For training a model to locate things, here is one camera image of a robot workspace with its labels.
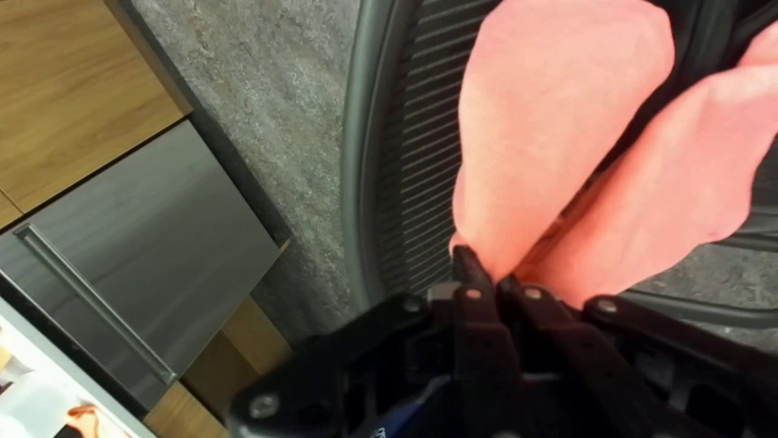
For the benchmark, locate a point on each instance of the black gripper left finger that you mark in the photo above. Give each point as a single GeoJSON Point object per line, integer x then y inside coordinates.
{"type": "Point", "coordinates": [486, 355]}

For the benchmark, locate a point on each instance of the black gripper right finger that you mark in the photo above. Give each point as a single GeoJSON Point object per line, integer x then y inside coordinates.
{"type": "Point", "coordinates": [625, 403]}

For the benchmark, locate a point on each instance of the pink cloth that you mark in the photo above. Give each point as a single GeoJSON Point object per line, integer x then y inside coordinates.
{"type": "Point", "coordinates": [550, 192]}

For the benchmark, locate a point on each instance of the black mesh office chair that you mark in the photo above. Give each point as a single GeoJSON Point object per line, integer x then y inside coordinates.
{"type": "Point", "coordinates": [403, 140]}

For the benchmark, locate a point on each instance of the wooden steel cabinet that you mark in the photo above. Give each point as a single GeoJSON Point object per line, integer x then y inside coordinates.
{"type": "Point", "coordinates": [125, 242]}

